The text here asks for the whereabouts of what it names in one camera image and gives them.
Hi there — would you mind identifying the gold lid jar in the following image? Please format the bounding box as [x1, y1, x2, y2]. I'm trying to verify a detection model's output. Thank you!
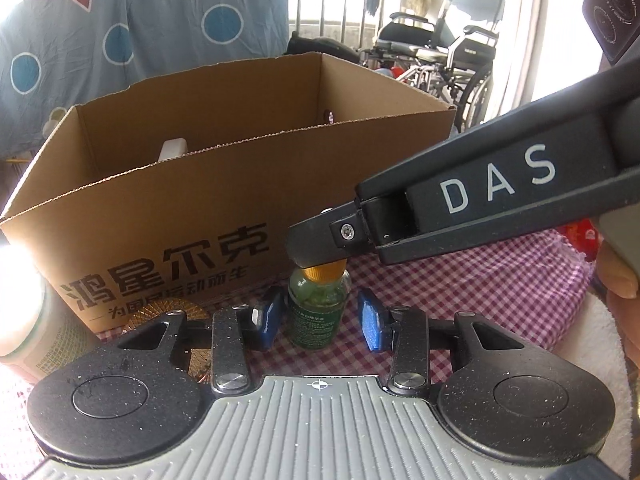
[121, 296, 214, 384]

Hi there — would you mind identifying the green dropper bottle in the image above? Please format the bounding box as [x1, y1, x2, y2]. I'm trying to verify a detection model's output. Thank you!
[288, 260, 352, 350]

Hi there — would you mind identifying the white charger plug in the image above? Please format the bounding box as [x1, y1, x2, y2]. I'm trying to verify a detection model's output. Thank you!
[157, 138, 189, 162]

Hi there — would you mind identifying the white pill bottle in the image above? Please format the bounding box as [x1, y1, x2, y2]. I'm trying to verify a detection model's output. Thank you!
[0, 244, 100, 385]

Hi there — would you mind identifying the person right hand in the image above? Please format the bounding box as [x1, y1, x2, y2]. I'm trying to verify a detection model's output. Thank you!
[596, 240, 640, 366]

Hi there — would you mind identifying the purple checkered tablecloth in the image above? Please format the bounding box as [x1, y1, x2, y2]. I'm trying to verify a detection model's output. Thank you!
[0, 228, 597, 461]

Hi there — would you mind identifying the dark printed box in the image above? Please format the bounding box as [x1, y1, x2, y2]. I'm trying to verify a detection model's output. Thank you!
[582, 0, 639, 65]

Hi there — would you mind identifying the brown cardboard box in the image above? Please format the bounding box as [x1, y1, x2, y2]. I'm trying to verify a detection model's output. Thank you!
[1, 53, 454, 333]

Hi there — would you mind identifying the wheelchair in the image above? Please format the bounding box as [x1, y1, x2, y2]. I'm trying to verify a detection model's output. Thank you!
[361, 0, 506, 133]

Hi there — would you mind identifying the black seat cushion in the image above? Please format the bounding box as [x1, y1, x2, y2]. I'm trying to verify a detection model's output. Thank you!
[285, 32, 360, 64]

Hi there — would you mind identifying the blue patterned bedsheet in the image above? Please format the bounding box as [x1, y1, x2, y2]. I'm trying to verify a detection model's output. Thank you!
[1, 0, 288, 159]

